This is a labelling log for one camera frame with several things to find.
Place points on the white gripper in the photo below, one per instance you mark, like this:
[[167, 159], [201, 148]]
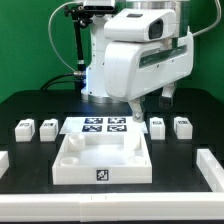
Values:
[[135, 69]]

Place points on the white square tabletop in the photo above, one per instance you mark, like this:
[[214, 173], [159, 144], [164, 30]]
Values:
[[102, 158]]

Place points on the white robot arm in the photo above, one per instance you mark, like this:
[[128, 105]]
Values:
[[134, 21]]

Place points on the white right fence bar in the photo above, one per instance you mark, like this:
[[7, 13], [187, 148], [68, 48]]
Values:
[[211, 170]]

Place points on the white fence bar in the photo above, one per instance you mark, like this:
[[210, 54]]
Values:
[[211, 170], [111, 207], [4, 162]]

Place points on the white marker sheet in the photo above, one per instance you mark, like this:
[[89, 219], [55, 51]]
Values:
[[101, 124]]

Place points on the white front fence bar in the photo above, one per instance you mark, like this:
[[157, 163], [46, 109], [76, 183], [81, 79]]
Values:
[[111, 207]]

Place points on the white left fence bar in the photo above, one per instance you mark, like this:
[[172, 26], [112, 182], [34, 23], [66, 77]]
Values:
[[4, 162]]

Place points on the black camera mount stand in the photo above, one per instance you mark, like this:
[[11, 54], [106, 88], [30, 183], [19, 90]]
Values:
[[81, 19]]

